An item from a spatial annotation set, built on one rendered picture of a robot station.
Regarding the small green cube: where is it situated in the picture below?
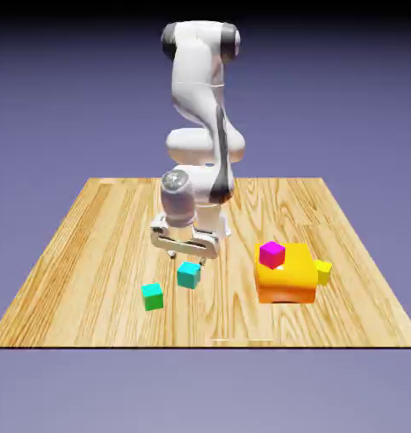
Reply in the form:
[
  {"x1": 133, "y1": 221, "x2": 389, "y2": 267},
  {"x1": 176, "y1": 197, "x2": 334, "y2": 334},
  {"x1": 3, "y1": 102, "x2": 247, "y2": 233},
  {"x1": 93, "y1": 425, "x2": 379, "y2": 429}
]
[{"x1": 140, "y1": 282, "x2": 165, "y2": 312}]

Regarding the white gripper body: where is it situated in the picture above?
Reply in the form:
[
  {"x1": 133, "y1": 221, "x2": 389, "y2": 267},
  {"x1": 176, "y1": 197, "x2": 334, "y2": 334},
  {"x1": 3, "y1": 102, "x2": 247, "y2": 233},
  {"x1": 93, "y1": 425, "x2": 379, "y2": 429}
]
[{"x1": 149, "y1": 213, "x2": 222, "y2": 260}]

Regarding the small teal cube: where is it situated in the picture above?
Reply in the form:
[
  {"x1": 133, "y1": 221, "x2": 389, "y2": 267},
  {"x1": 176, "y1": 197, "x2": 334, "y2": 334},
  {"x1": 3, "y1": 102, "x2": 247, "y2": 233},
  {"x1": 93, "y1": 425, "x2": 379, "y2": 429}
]
[{"x1": 176, "y1": 260, "x2": 202, "y2": 290}]

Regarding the small yellow cube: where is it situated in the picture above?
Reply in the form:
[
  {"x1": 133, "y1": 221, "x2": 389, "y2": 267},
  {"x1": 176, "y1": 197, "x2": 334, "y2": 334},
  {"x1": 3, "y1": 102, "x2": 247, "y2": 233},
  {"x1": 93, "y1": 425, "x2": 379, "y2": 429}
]
[{"x1": 313, "y1": 259, "x2": 333, "y2": 287}]

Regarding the large orange box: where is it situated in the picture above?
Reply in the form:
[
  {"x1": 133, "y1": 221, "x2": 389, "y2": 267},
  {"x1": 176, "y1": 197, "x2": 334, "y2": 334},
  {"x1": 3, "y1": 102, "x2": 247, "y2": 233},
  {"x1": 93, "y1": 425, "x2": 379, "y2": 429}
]
[{"x1": 253, "y1": 242, "x2": 319, "y2": 304}]

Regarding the small magenta cube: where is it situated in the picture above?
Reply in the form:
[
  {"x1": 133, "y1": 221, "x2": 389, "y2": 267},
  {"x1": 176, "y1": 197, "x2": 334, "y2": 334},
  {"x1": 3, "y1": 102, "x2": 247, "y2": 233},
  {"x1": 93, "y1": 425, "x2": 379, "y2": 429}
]
[{"x1": 258, "y1": 240, "x2": 287, "y2": 271}]

